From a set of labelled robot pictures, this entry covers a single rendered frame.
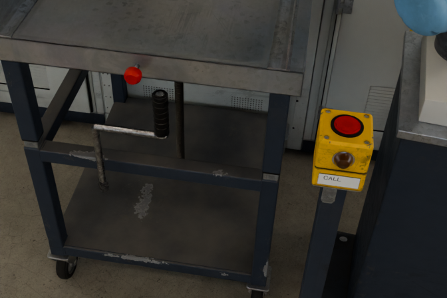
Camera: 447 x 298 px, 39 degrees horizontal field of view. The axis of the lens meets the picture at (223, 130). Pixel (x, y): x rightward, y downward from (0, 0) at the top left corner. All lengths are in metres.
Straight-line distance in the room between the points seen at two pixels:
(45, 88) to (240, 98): 0.67
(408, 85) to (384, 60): 0.62
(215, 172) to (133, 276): 0.58
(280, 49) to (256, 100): 0.90
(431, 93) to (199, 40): 0.44
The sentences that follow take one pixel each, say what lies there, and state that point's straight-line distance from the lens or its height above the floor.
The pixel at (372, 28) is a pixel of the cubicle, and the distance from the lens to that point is 1.88.
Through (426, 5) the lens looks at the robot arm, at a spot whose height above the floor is 0.98.
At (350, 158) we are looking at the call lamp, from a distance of 0.95.
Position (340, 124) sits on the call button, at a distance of 0.96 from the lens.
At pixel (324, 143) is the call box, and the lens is 0.94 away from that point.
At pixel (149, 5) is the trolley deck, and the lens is 1.32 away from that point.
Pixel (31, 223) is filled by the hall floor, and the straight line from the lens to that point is 2.04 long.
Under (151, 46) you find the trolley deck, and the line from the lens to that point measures 1.19.
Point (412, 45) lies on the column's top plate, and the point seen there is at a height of 0.75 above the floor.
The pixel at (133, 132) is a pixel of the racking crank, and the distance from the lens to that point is 1.27.
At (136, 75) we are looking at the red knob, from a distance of 1.16.
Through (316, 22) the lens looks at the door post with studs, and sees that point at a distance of 1.89.
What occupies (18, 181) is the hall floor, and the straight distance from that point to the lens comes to 2.17.
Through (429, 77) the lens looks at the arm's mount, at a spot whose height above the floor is 0.80.
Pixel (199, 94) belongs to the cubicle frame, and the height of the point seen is 0.20.
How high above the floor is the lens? 1.53
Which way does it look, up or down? 43 degrees down
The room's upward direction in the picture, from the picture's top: 2 degrees clockwise
